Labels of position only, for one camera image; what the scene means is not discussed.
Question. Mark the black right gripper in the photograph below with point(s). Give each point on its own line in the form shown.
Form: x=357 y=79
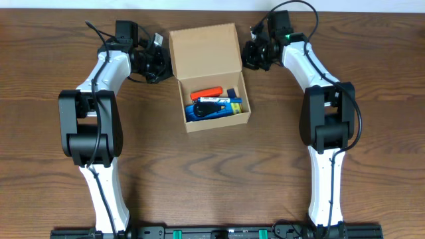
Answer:
x=247 y=57

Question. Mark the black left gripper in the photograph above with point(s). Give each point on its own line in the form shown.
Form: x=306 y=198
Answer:
x=164 y=68

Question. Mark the brown cardboard box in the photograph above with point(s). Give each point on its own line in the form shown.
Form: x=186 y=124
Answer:
x=208 y=57

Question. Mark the red stapler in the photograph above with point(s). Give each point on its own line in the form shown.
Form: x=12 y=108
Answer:
x=211 y=92

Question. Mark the yellow highlighter pen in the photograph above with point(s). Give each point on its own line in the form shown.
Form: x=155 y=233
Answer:
x=236 y=107

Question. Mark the blue whiteboard marker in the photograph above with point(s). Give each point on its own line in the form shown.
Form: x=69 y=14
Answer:
x=220 y=100

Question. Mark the blue plastic block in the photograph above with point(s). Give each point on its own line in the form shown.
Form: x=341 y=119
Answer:
x=225 y=111

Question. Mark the black correction tape dispenser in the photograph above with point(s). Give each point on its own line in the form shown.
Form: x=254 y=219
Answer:
x=202 y=109

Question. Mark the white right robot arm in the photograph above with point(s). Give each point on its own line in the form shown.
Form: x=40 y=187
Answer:
x=327 y=120

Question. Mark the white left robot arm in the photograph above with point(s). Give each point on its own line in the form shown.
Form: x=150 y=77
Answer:
x=90 y=126

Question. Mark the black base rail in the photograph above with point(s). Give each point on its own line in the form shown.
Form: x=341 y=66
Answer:
x=260 y=232

